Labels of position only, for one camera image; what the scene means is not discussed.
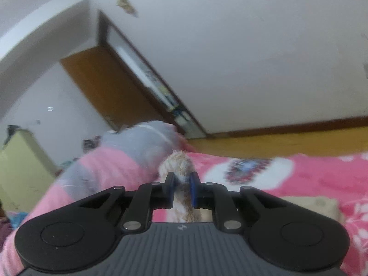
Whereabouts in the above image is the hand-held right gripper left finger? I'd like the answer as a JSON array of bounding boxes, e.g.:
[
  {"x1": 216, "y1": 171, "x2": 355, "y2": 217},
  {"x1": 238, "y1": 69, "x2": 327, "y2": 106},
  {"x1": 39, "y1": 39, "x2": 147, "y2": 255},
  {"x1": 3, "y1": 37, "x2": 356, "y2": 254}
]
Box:
[{"x1": 73, "y1": 172, "x2": 176, "y2": 233}]

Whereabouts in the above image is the folded cream garment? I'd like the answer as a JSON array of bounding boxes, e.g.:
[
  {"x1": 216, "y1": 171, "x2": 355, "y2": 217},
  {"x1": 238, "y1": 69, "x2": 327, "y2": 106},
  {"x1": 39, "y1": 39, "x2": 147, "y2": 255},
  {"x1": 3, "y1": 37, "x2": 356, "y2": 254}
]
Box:
[{"x1": 280, "y1": 196, "x2": 344, "y2": 223}]

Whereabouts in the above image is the wooden baseboard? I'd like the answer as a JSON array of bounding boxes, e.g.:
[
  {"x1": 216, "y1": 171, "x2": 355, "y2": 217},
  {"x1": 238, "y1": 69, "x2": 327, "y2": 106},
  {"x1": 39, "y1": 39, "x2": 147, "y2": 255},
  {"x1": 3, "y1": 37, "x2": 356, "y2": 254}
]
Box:
[{"x1": 205, "y1": 116, "x2": 368, "y2": 139}]

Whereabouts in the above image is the beige hanging wall ornament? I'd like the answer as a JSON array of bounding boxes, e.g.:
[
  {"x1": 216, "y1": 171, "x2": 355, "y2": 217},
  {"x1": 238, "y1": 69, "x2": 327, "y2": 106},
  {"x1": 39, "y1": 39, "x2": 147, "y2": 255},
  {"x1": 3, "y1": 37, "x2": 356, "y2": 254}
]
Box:
[{"x1": 116, "y1": 0, "x2": 139, "y2": 18}]

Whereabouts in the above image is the beige white checkered sweater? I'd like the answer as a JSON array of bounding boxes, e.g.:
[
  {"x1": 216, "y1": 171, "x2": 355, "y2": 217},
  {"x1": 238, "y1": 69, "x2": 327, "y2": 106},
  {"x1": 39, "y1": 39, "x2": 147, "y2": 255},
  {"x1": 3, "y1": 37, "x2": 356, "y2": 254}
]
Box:
[{"x1": 158, "y1": 149, "x2": 202, "y2": 224}]

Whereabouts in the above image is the blue cloth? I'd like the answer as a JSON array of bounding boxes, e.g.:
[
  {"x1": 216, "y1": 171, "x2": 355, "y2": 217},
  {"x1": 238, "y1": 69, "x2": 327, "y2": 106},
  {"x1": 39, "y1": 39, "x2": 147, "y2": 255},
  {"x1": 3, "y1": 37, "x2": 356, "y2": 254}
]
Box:
[{"x1": 6, "y1": 210, "x2": 29, "y2": 228}]

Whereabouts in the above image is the dark wooden door frame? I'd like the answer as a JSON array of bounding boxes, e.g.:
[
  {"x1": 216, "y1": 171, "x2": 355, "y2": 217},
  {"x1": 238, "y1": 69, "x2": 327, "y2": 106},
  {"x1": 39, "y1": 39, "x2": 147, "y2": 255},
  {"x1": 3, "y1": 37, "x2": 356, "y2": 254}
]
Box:
[{"x1": 97, "y1": 9, "x2": 208, "y2": 139}]

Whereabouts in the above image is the pink grey rolled quilt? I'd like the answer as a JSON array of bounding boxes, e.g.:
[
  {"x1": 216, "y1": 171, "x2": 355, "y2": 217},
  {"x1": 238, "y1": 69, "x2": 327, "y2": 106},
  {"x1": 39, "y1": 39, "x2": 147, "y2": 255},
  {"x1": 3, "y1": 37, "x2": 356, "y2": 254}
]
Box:
[{"x1": 0, "y1": 120, "x2": 199, "y2": 276}]

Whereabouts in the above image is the pale yellow wardrobe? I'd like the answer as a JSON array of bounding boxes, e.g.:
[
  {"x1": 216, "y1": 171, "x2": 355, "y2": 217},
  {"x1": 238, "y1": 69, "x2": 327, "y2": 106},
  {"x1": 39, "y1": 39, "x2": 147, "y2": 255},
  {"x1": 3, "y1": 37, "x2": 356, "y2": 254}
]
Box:
[{"x1": 0, "y1": 129, "x2": 59, "y2": 215}]

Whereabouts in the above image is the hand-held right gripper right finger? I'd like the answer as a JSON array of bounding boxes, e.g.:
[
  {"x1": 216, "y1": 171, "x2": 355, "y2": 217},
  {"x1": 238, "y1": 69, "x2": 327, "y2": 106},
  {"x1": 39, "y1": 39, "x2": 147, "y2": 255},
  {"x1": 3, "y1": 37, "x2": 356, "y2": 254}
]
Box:
[{"x1": 190, "y1": 172, "x2": 291, "y2": 233}]

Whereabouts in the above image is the pink floral bed blanket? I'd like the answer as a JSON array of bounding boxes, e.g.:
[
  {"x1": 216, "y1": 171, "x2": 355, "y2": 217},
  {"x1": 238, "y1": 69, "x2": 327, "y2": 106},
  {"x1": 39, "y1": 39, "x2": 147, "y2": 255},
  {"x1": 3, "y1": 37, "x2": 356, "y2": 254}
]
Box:
[{"x1": 184, "y1": 152, "x2": 368, "y2": 276}]

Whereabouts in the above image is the purple cloth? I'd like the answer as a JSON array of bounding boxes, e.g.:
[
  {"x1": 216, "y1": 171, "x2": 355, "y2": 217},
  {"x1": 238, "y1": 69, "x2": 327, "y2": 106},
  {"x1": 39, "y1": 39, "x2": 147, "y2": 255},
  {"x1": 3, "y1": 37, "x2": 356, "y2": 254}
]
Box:
[{"x1": 0, "y1": 216, "x2": 15, "y2": 249}]

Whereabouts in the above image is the brown wooden door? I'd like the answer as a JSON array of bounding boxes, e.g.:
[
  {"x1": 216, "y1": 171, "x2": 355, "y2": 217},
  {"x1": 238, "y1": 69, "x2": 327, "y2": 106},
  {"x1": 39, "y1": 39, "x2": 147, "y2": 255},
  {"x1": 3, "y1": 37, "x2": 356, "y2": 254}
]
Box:
[{"x1": 60, "y1": 46, "x2": 173, "y2": 131}]

